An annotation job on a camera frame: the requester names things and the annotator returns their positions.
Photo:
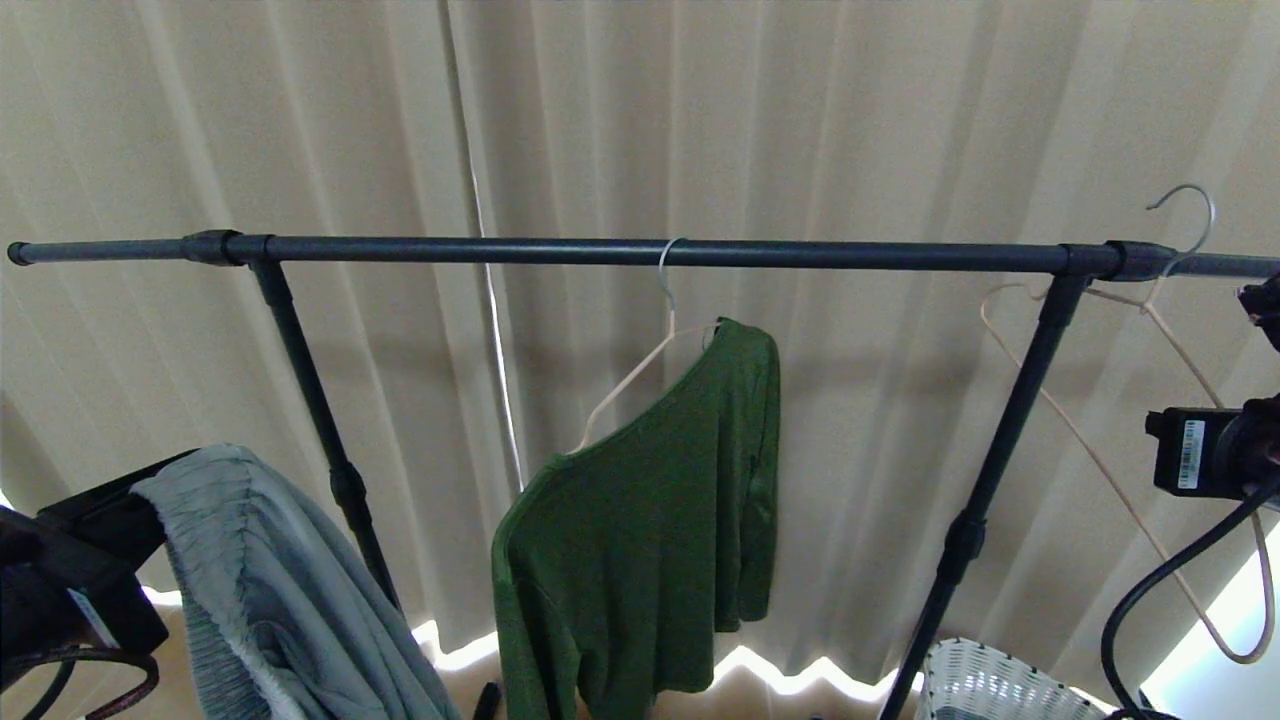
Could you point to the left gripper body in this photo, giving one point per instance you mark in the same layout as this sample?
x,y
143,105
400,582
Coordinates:
x,y
40,600

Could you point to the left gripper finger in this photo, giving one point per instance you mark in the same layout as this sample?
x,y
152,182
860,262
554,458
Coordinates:
x,y
110,520

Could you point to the pale grey shorts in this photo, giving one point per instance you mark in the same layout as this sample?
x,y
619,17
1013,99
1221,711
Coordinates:
x,y
280,580

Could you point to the pink clothes hanger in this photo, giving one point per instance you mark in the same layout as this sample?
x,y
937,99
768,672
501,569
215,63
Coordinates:
x,y
1130,507
626,388

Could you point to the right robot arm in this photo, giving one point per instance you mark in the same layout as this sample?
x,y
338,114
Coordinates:
x,y
1265,440

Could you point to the black clothes rack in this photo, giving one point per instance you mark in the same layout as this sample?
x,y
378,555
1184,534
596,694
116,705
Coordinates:
x,y
600,251

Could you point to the white laundry basket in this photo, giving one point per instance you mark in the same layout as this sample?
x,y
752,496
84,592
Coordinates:
x,y
990,690

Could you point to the beige curtain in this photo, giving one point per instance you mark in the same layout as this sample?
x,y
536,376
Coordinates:
x,y
800,120

